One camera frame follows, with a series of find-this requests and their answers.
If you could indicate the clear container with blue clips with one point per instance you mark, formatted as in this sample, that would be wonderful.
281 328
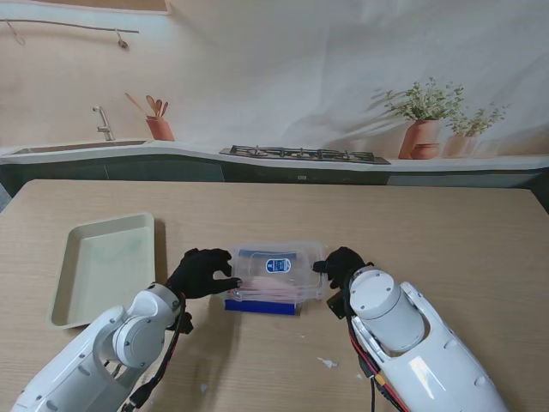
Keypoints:
257 307

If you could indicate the large white paper scrap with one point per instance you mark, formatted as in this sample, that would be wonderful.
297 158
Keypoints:
327 363

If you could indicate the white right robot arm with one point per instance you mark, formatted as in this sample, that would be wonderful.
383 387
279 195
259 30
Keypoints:
429 365

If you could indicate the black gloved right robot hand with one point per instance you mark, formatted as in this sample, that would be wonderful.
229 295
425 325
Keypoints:
343 264

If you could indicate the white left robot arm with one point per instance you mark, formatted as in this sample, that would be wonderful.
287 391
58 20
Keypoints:
86 365

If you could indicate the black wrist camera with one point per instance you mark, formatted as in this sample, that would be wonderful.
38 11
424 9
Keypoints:
185 322
338 304

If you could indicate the clear lid with blue label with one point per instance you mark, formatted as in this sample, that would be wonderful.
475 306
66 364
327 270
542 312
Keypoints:
278 265

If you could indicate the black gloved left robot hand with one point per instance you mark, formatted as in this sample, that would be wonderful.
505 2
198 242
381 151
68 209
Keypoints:
197 274

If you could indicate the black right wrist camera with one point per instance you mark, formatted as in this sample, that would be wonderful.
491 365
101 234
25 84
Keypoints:
338 304

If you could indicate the cream rectangular tray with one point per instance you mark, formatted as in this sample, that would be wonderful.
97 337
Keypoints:
107 266

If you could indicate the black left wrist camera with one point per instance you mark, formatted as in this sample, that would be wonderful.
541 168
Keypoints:
185 322

